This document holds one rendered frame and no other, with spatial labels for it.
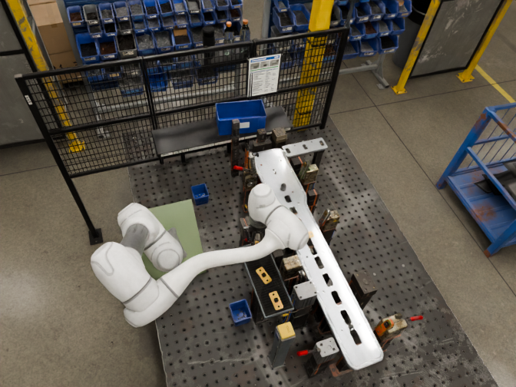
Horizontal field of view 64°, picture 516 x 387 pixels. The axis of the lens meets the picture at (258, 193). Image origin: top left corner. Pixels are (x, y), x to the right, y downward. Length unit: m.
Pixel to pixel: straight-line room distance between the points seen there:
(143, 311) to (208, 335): 0.83
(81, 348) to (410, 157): 3.30
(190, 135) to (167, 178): 0.38
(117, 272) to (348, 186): 1.88
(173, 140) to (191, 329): 1.13
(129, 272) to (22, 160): 2.93
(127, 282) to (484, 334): 2.73
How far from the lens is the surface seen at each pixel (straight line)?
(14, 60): 3.67
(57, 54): 4.66
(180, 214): 2.29
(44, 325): 3.33
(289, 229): 1.52
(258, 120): 2.62
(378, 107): 4.76
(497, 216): 4.01
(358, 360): 2.05
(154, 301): 1.54
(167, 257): 2.05
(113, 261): 1.49
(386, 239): 2.75
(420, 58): 4.95
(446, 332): 2.60
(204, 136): 2.66
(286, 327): 1.85
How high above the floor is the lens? 2.89
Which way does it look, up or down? 52 degrees down
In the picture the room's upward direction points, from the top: 6 degrees clockwise
